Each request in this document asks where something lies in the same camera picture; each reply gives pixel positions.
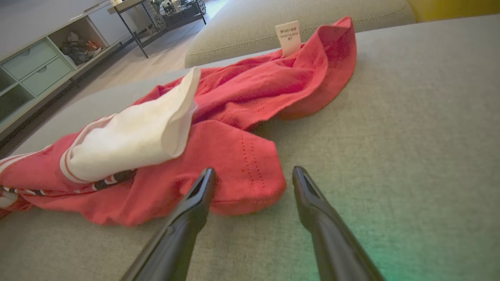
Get large grey sofa seat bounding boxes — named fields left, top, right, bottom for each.
left=0, top=14, right=500, bottom=281

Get yellow sofa cushion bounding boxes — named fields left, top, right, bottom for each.
left=406, top=0, right=500, bottom=23

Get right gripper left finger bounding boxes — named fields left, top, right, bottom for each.
left=119, top=167, right=217, bottom=281

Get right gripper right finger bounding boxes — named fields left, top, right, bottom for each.
left=292, top=166, right=386, bottom=281

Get small grey sofa seat cushion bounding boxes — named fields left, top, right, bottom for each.
left=184, top=0, right=416, bottom=69

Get white cabinet green drawers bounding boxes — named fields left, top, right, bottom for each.
left=0, top=0, right=137, bottom=135

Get red jersey with white trim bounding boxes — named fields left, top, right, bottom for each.
left=0, top=16, right=358, bottom=228

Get table with black legs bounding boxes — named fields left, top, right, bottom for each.
left=107, top=0, right=157, bottom=59

